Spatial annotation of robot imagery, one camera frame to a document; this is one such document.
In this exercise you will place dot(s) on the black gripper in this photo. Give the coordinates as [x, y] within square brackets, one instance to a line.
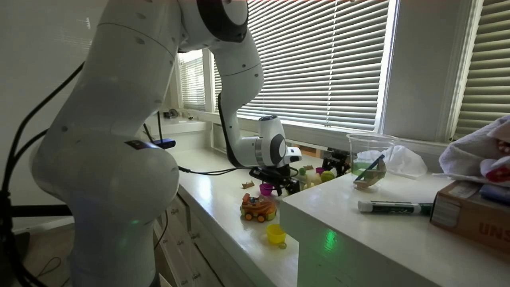
[273, 172]

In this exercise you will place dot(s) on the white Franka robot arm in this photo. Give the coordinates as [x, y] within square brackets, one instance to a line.
[117, 160]

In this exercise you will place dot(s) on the yellow plastic bowl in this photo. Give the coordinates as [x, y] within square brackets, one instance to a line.
[276, 235]

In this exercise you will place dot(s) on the green spiky rubber ball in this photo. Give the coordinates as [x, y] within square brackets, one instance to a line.
[307, 169]

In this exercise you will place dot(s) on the orange and green toy car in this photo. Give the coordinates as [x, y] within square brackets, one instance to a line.
[259, 208]

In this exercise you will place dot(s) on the small brown block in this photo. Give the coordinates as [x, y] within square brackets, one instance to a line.
[248, 185]

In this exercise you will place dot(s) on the tan tape dispenser with pen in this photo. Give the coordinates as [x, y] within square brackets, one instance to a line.
[371, 176]

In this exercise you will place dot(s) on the clear plastic container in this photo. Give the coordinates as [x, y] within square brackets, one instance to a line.
[367, 145]

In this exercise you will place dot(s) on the white drawer cabinet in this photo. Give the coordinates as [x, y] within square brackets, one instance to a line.
[202, 255]

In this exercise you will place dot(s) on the green and white marker tube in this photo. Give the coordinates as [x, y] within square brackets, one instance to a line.
[393, 208]

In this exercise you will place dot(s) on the white raised shelf unit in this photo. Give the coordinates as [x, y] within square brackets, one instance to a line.
[393, 249]

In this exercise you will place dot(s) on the wide white window blind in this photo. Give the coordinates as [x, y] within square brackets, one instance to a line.
[320, 58]

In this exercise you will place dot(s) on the cardboard box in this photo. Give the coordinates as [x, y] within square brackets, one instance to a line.
[471, 217]

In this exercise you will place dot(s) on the narrow white window blind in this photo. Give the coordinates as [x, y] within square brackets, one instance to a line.
[487, 69]

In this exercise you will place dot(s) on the blue device on post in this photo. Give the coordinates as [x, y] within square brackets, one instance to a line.
[165, 142]

